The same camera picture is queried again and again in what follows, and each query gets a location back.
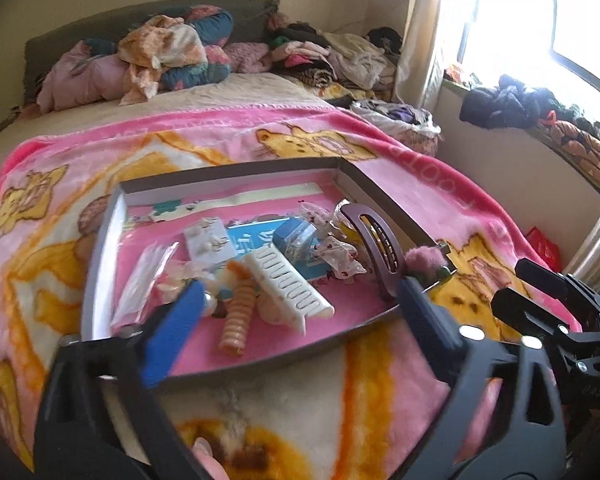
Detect orange patterned cloth on sill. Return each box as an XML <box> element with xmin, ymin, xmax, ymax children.
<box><xmin>540</xmin><ymin>110</ymin><xmax>600</xmax><ymax>188</ymax></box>

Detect dark clothes on windowsill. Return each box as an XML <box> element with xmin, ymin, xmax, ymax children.
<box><xmin>459</xmin><ymin>74</ymin><xmax>564</xmax><ymax>131</ymax></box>

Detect clear plastic bag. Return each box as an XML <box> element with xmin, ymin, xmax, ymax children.
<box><xmin>111</xmin><ymin>240</ymin><xmax>180</xmax><ymax>328</ymax></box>

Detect brown hair barrette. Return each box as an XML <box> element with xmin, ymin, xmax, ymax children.
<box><xmin>340</xmin><ymin>204</ymin><xmax>406</xmax><ymax>300</ymax></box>

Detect floral fabric scrunchie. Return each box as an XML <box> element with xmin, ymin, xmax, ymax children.
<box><xmin>300</xmin><ymin>202</ymin><xmax>367</xmax><ymax>283</ymax></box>

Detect pink cartoon fleece blanket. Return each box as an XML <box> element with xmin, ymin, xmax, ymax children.
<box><xmin>0</xmin><ymin>104</ymin><xmax>581</xmax><ymax>480</ymax></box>

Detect pink pillow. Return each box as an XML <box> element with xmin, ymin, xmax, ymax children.
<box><xmin>36</xmin><ymin>40</ymin><xmax>129</xmax><ymax>114</ymax></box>

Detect shallow cardboard box tray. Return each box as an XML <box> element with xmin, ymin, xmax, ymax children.
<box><xmin>81</xmin><ymin>158</ymin><xmax>434</xmax><ymax>385</ymax></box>

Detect clear plastic hair claw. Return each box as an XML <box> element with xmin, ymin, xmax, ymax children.
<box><xmin>156</xmin><ymin>260</ymin><xmax>227</xmax><ymax>318</ymax></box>

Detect orange spiral hair tie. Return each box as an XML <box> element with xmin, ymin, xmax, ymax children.
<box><xmin>216</xmin><ymin>260</ymin><xmax>258</xmax><ymax>357</ymax></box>

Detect pink fuzzy pompom hair clip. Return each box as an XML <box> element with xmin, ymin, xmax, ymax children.
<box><xmin>404</xmin><ymin>246</ymin><xmax>451</xmax><ymax>287</ymax></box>

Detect floral laundry basket with clothes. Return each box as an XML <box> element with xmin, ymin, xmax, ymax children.
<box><xmin>350</xmin><ymin>99</ymin><xmax>442</xmax><ymax>157</ymax></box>

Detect cream white hair comb clip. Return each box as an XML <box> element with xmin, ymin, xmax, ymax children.
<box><xmin>242</xmin><ymin>245</ymin><xmax>336</xmax><ymax>336</ymax></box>

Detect beige bed sheet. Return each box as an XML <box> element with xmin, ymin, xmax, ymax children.
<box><xmin>0</xmin><ymin>73</ymin><xmax>328</xmax><ymax>169</ymax></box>

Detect pile of clothes on bed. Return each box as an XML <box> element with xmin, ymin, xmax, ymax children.
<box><xmin>224</xmin><ymin>12</ymin><xmax>404</xmax><ymax>104</ymax></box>

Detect dark floral quilt bundle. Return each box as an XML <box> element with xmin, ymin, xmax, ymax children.
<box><xmin>160</xmin><ymin>4</ymin><xmax>234</xmax><ymax>91</ymax></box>

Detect earrings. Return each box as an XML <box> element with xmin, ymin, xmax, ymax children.
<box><xmin>184</xmin><ymin>218</ymin><xmax>237</xmax><ymax>266</ymax></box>

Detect orange floral cloth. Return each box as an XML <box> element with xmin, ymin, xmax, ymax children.
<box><xmin>118</xmin><ymin>14</ymin><xmax>206</xmax><ymax>105</ymax></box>

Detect small blue box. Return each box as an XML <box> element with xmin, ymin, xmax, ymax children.
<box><xmin>272</xmin><ymin>218</ymin><xmax>317</xmax><ymax>263</ymax></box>

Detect yellow item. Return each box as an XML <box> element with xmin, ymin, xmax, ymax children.
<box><xmin>335</xmin><ymin>200</ymin><xmax>381</xmax><ymax>247</ymax></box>

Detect cream curtain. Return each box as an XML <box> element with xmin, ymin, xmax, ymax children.
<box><xmin>393</xmin><ymin>0</ymin><xmax>443</xmax><ymax>112</ymax></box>

